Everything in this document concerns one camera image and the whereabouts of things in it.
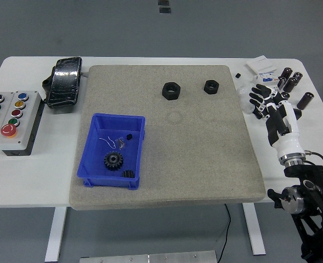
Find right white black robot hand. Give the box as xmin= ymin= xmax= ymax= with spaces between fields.
xmin=248 ymin=84 xmax=306 ymax=161

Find large black gear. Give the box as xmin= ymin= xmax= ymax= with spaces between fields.
xmin=104 ymin=152 xmax=123 ymax=173

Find small black hex nut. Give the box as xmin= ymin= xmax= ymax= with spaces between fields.
xmin=203 ymin=79 xmax=220 ymax=95

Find large black hex nut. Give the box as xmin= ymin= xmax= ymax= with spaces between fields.
xmin=162 ymin=81 xmax=182 ymax=100

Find blue plastic box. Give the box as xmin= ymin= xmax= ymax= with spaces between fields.
xmin=77 ymin=113 xmax=146 ymax=191

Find grey control box emergency stop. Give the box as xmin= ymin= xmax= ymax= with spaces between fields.
xmin=0 ymin=90 xmax=45 ymax=157

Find clear plastic bag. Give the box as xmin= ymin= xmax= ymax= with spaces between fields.
xmin=236 ymin=84 xmax=258 ymax=115

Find white blue circuit breaker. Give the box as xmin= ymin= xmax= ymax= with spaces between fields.
xmin=253 ymin=71 xmax=279 ymax=88

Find white table leg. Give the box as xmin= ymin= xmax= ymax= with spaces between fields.
xmin=242 ymin=203 xmax=267 ymax=256
xmin=44 ymin=207 xmax=68 ymax=262

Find grey-brown mat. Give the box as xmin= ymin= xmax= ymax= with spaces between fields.
xmin=69 ymin=64 xmax=266 ymax=211

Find small clear bag of screws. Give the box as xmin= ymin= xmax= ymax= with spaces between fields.
xmin=115 ymin=136 xmax=127 ymax=151

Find black device wrapped in film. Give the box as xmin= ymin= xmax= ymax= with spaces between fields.
xmin=45 ymin=56 xmax=83 ymax=108

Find black adapter cord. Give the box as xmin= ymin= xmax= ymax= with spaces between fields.
xmin=252 ymin=102 xmax=263 ymax=119

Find white switch panel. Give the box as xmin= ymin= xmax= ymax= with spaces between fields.
xmin=246 ymin=55 xmax=277 ymax=73

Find black cable under table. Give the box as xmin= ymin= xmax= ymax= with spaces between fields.
xmin=218 ymin=204 xmax=231 ymax=263

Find white string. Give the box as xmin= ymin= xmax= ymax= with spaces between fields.
xmin=99 ymin=135 xmax=115 ymax=151

